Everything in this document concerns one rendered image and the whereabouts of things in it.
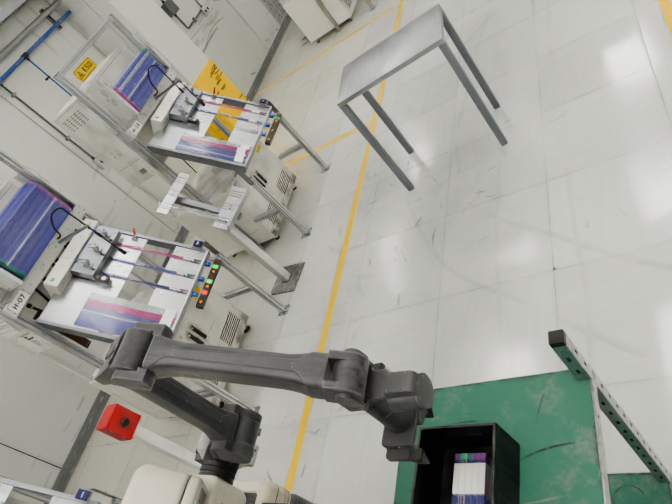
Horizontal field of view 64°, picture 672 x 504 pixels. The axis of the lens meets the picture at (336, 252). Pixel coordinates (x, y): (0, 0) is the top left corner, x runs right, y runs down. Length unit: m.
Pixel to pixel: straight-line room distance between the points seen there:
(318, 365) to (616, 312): 1.75
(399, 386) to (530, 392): 0.46
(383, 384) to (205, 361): 0.29
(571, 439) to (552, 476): 0.08
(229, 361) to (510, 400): 0.64
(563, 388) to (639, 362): 1.11
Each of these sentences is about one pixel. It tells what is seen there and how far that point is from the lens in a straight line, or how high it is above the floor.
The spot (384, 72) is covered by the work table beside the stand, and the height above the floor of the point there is 0.80.
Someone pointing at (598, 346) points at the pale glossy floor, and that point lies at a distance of 2.39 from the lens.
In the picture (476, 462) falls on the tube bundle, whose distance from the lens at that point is 1.19.
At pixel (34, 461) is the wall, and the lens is 4.80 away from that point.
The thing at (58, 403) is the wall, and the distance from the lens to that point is 4.88.
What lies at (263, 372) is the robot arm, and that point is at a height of 1.49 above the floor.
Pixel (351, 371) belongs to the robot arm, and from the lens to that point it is 0.86.
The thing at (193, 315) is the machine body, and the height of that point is 0.47.
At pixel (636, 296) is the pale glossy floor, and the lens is 2.47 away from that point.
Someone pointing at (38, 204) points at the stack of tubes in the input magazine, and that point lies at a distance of 3.40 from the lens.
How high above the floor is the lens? 2.00
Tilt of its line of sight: 33 degrees down
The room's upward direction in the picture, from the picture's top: 46 degrees counter-clockwise
